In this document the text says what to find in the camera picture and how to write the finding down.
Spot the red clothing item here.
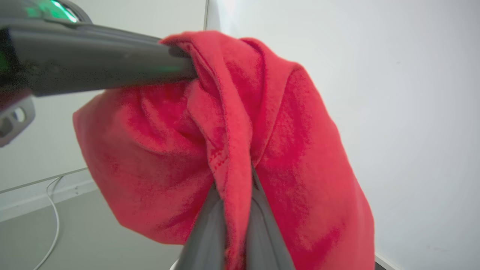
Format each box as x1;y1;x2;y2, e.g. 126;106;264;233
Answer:
72;31;375;270

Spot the white wall skirting strip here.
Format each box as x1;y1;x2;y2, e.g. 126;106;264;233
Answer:
0;167;99;222

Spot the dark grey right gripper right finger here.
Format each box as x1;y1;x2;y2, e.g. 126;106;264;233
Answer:
246;168;297;270

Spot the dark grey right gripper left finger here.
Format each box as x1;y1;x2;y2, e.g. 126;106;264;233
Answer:
175;183;226;270

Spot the white cable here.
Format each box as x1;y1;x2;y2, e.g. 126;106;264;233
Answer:
33;175;65;270

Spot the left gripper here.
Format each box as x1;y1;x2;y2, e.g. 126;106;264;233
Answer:
0;0;198;147

